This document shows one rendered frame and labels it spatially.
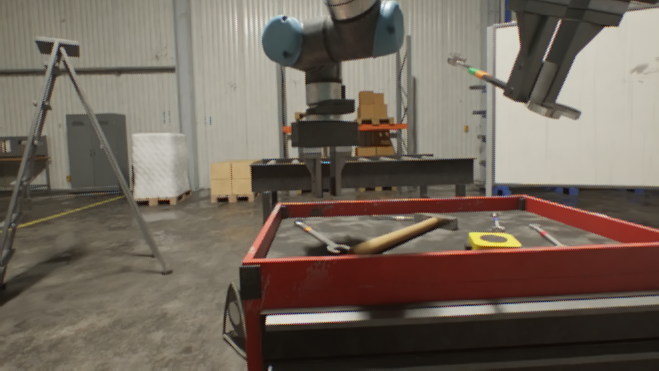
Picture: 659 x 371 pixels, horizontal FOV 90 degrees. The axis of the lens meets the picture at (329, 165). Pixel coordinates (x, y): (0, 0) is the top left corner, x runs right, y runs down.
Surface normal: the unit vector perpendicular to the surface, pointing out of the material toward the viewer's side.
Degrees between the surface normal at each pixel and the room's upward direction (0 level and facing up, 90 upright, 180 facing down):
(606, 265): 90
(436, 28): 90
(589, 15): 113
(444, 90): 90
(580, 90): 90
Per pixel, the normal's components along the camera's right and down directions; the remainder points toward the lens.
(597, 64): -0.38, 0.07
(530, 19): 0.06, 0.46
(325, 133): 0.41, 0.06
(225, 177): 0.04, 0.07
